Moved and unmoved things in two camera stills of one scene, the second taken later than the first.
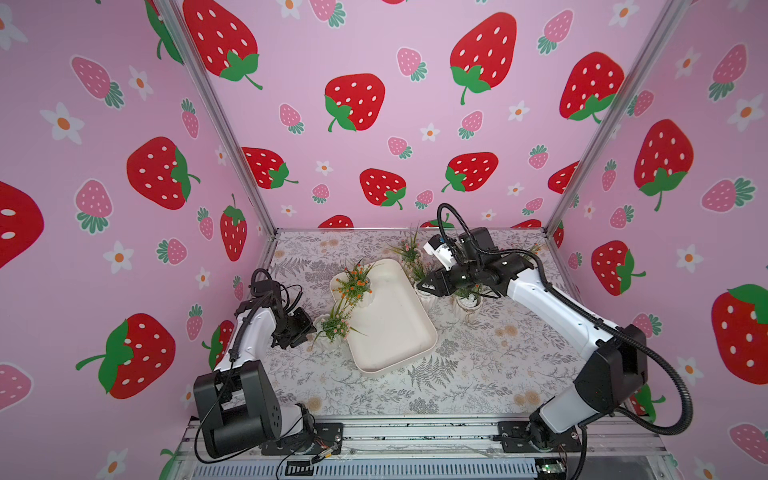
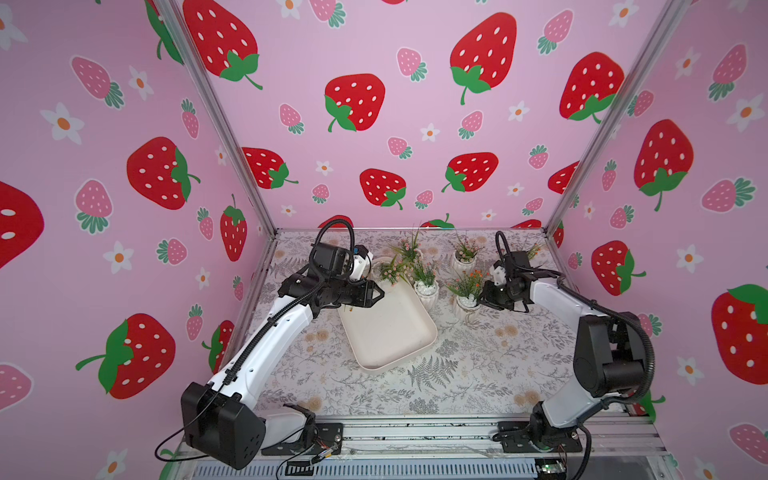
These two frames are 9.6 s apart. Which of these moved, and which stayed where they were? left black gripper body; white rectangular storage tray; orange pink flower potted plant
Moved: left black gripper body
Stayed: orange pink flower potted plant; white rectangular storage tray
